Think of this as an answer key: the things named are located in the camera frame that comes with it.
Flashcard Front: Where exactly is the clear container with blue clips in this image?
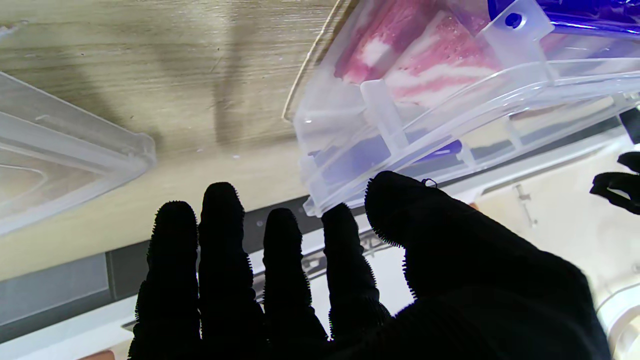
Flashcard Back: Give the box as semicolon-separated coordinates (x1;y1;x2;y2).
285;0;640;218

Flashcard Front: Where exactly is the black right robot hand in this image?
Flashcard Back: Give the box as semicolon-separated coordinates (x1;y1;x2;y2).
127;171;613;360

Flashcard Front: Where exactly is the raw bacon slice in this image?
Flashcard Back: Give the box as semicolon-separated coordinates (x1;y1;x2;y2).
334;0;441;86
385;10;506;108

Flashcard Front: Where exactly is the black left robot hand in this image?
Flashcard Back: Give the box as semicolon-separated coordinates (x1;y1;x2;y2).
590;151;640;216

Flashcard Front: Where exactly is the clear lid with blue label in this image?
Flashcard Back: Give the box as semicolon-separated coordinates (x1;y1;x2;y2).
0;70;157;238

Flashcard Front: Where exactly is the printed kitchen backdrop cloth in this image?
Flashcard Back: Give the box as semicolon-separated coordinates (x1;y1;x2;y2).
0;115;640;360

